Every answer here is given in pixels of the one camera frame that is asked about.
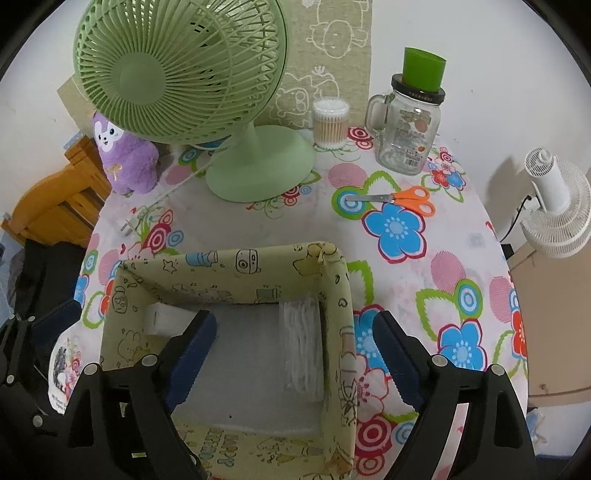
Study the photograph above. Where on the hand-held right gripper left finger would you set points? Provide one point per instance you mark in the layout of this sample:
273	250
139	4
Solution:
196	355

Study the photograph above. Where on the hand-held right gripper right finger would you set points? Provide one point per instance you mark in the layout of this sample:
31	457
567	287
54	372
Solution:
397	364

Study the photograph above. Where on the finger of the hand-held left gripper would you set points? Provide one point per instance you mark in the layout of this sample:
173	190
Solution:
57	314
27	406

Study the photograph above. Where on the white power adapter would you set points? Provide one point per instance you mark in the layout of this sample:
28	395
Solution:
159	321

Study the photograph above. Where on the yellow printed storage box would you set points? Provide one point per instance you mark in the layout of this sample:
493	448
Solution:
341	323

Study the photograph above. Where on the black cloth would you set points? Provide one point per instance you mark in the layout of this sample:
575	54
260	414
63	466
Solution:
46	277

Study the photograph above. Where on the white printed tote bag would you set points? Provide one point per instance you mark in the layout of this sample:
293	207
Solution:
62	364

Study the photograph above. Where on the clear plastic pack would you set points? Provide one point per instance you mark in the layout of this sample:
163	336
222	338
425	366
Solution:
300	346

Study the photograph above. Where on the wooden chair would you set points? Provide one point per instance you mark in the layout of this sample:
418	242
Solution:
55	198

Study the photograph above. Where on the beige board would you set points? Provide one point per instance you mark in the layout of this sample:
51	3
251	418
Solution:
554	323

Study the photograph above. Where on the purple plush toy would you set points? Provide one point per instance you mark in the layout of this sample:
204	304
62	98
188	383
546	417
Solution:
124	157

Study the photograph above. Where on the beige bear printed cloth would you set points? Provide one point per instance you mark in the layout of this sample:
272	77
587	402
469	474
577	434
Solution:
69	97
332	46

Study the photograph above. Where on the glass jar mug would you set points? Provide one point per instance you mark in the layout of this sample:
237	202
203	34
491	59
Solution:
406	138

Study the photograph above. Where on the white clip fan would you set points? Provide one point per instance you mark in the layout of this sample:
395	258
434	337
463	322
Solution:
554	184

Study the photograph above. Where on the cotton swab container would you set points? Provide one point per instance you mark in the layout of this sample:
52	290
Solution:
330	124

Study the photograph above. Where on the green desk fan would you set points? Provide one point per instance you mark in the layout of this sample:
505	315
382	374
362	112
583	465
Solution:
184	69

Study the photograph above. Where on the green plastic cup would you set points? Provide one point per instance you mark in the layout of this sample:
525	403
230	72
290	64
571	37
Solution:
422	69

